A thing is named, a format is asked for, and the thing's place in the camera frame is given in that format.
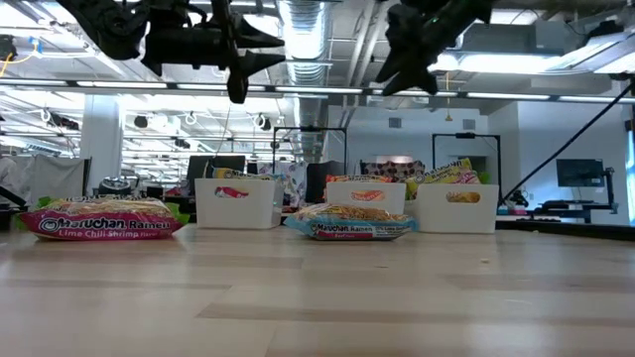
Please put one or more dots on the silver round ceiling duct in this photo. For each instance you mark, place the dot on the silver round ceiling duct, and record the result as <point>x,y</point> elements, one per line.
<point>303,39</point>

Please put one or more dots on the grey wall vent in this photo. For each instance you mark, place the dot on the grey wall vent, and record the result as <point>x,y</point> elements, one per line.
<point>469,124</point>
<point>395,123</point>

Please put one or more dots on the black computer monitor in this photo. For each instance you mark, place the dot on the black computer monitor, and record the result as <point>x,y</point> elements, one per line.
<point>233,161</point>
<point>200,167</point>

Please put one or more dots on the white building pillar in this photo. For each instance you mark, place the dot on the white building pillar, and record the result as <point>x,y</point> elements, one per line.
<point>101,134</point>

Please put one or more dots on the linear ceiling light strip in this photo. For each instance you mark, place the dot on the linear ceiling light strip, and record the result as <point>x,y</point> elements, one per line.
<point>317,89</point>

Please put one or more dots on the black ceiling device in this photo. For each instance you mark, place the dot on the black ceiling device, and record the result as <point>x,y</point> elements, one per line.
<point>7,47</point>

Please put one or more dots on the yellow hanging pendant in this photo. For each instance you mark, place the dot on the yellow hanging pendant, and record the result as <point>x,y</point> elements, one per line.
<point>448,118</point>

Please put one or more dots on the grey fabric partition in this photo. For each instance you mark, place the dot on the grey fabric partition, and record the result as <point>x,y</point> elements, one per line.
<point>59,176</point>

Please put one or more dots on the white plastic bin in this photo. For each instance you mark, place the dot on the white plastic bin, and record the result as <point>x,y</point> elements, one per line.
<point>392,196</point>
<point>248,213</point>
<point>459,218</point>

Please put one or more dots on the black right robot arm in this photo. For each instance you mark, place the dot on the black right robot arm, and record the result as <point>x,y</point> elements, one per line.
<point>473,10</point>

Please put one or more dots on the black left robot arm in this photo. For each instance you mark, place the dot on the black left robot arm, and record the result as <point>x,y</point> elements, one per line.
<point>109,25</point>

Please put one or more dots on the white rectangular ceiling duct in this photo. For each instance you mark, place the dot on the white rectangular ceiling duct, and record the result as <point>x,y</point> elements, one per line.
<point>521,44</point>

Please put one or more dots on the black round container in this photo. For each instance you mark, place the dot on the black round container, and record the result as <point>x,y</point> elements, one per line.
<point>115,186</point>

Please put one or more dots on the black wall-side monitor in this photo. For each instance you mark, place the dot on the black wall-side monitor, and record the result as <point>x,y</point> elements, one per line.
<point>580,172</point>

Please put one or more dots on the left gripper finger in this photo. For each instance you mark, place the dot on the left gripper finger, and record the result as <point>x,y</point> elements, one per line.
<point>258,60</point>
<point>253,40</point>

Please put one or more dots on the orange Maruchan ramen pack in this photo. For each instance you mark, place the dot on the orange Maruchan ramen pack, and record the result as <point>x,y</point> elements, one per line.
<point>367,196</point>
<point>357,178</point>

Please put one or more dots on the dotted pattern partition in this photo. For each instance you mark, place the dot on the dotted pattern partition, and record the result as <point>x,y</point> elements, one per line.
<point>392,167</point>

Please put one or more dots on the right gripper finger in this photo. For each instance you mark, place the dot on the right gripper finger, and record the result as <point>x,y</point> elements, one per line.
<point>419,78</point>
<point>397,65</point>

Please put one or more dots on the black rig frame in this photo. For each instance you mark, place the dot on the black rig frame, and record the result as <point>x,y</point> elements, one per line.
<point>466,135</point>

